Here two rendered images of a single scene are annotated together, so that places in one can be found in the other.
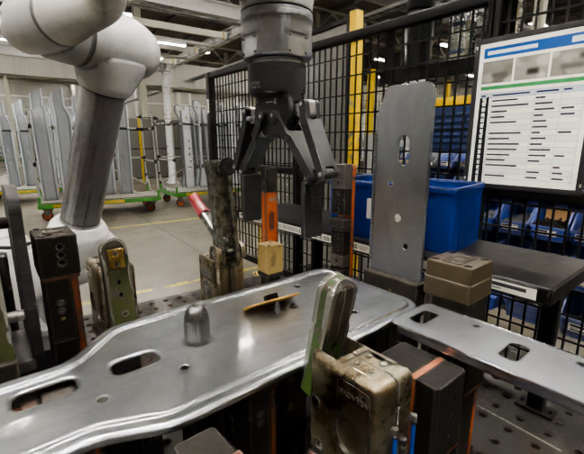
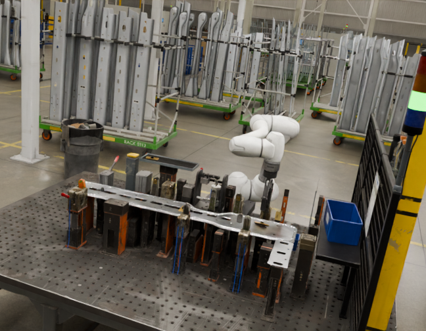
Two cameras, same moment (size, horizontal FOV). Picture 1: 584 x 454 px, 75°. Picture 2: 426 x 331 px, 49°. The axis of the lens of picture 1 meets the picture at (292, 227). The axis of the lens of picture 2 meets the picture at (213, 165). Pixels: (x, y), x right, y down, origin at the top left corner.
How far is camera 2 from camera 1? 2.30 m
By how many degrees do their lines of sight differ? 51
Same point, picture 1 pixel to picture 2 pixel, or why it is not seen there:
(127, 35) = (283, 128)
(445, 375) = (266, 249)
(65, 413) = (211, 219)
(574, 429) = (341, 322)
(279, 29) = (265, 165)
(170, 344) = (234, 219)
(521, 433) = (323, 310)
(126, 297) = (237, 207)
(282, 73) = (265, 173)
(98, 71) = not seen: hidden behind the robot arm
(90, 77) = not seen: hidden behind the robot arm
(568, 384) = (274, 257)
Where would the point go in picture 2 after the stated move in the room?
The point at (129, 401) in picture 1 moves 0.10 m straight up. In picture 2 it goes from (219, 222) to (221, 205)
